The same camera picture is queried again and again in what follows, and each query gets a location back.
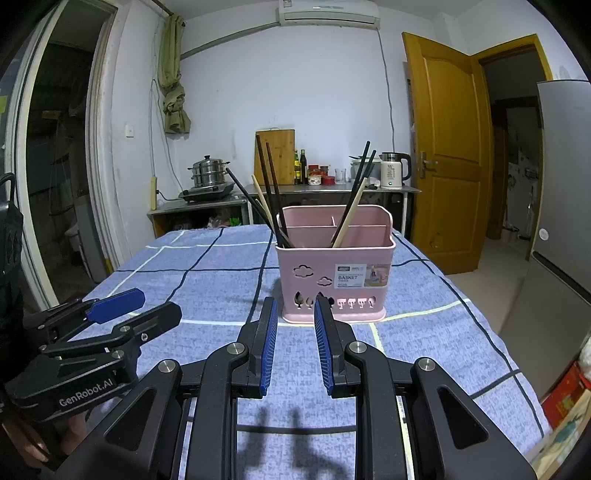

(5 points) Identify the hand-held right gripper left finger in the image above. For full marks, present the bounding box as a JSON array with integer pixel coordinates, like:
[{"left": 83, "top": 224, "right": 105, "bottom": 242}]
[{"left": 51, "top": 296, "right": 279, "bottom": 480}]

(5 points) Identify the group of black chopsticks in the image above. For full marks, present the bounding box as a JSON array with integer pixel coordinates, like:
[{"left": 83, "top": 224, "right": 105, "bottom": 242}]
[{"left": 501, "top": 79, "right": 591, "bottom": 398}]

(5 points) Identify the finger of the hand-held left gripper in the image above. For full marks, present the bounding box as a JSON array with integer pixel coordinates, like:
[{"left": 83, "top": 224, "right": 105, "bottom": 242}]
[
  {"left": 23, "top": 288, "right": 147, "bottom": 343},
  {"left": 39, "top": 302, "right": 183, "bottom": 366}
]

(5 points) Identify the red cardboard box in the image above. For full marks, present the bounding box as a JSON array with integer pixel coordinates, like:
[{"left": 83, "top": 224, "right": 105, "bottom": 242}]
[{"left": 540, "top": 360, "right": 591, "bottom": 430}]

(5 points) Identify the steel steamer pot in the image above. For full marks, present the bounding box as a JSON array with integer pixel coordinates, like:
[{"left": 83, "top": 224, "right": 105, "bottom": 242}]
[{"left": 187, "top": 155, "right": 230, "bottom": 188}]

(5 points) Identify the white electric kettle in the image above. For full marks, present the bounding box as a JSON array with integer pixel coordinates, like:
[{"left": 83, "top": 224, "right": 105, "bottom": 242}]
[{"left": 379, "top": 152, "right": 413, "bottom": 190}]

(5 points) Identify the black chopstick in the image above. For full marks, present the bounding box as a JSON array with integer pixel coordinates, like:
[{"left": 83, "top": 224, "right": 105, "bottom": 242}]
[
  {"left": 333, "top": 150, "right": 378, "bottom": 247},
  {"left": 225, "top": 167, "right": 294, "bottom": 249},
  {"left": 256, "top": 134, "right": 286, "bottom": 247},
  {"left": 330, "top": 141, "right": 371, "bottom": 247},
  {"left": 265, "top": 142, "right": 291, "bottom": 248}
]

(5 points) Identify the wooden cutting board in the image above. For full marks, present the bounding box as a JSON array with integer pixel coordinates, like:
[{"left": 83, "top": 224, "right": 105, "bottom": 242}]
[{"left": 254, "top": 128, "right": 296, "bottom": 186}]

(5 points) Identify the air conditioner cable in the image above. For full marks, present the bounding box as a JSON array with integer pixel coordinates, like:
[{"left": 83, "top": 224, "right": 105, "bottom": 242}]
[{"left": 378, "top": 30, "right": 395, "bottom": 155}]

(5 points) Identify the white doorway frame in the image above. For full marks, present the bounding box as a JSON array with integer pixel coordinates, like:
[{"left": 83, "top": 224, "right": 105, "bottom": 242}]
[{"left": 4, "top": 0, "right": 127, "bottom": 310}]

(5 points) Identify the yellow wooden door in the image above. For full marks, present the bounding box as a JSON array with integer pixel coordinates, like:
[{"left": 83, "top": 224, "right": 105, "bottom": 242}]
[{"left": 402, "top": 31, "right": 492, "bottom": 275}]

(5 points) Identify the green knotted curtain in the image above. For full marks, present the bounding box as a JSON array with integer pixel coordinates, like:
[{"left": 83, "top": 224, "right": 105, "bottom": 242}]
[{"left": 158, "top": 14, "right": 192, "bottom": 136}]

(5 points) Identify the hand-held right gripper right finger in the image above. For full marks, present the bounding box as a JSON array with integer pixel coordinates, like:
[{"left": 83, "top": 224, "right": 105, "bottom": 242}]
[{"left": 313, "top": 295, "right": 539, "bottom": 480}]

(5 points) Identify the steel kitchen counter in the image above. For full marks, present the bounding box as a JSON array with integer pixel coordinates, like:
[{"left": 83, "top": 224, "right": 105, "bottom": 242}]
[{"left": 147, "top": 182, "right": 422, "bottom": 241}]

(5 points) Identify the pink plastic utensil basket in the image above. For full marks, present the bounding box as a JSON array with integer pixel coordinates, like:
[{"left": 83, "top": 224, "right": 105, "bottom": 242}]
[{"left": 276, "top": 206, "right": 397, "bottom": 323}]

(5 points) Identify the person's left hand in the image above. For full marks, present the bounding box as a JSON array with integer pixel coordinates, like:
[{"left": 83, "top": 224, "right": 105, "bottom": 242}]
[{"left": 14, "top": 408, "right": 89, "bottom": 468}]

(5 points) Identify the white dish container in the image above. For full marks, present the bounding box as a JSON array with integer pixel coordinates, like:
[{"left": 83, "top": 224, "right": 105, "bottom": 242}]
[{"left": 349, "top": 156, "right": 382, "bottom": 188}]

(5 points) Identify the blue checked tablecloth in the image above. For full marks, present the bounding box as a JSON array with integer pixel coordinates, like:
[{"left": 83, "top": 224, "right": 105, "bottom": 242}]
[{"left": 62, "top": 226, "right": 552, "bottom": 480}]

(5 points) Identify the white air conditioner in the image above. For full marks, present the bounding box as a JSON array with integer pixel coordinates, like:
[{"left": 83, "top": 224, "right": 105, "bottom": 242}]
[{"left": 276, "top": 0, "right": 380, "bottom": 31}]

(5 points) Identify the beige wooden chopstick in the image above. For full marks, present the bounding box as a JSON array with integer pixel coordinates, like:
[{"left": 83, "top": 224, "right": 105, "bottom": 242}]
[
  {"left": 251, "top": 174, "right": 279, "bottom": 234},
  {"left": 332, "top": 176, "right": 370, "bottom": 248}
]

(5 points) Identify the yellow door frame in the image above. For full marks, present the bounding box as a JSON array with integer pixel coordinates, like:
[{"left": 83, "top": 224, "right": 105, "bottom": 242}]
[{"left": 471, "top": 33, "right": 555, "bottom": 84}]

